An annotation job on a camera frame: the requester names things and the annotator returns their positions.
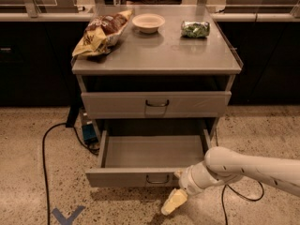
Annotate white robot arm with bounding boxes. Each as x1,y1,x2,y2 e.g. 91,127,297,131
161,146,300,216

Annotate grey metal drawer cabinet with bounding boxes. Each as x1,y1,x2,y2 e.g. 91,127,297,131
72,6,241,134

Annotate black cable left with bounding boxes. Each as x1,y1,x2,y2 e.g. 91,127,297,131
41,122,100,225

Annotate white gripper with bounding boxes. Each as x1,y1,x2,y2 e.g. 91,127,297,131
161,161,242,216

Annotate white paper bowl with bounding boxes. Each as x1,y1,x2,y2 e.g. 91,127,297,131
132,13,165,34

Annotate yellow brown chip bag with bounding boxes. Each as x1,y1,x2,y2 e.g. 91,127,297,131
72,9,133,57

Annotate green snack bag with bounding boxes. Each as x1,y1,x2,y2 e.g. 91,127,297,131
181,21,210,38

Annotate black cable right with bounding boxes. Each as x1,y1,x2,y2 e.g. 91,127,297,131
214,128,265,225

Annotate grey drawer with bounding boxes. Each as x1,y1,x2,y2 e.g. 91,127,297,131
82,92,231,119
86,129,211,188

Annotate grey top drawer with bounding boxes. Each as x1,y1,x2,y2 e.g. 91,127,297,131
82,92,231,119

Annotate black counter cabinets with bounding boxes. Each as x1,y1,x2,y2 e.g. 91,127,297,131
0,15,300,107

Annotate blue tape floor marker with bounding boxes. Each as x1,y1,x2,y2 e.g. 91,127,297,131
51,205,86,225

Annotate black cable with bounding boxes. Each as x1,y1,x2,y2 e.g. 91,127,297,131
214,128,265,225
41,122,100,225

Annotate blue power box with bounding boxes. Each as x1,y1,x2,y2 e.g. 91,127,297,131
78,107,98,144

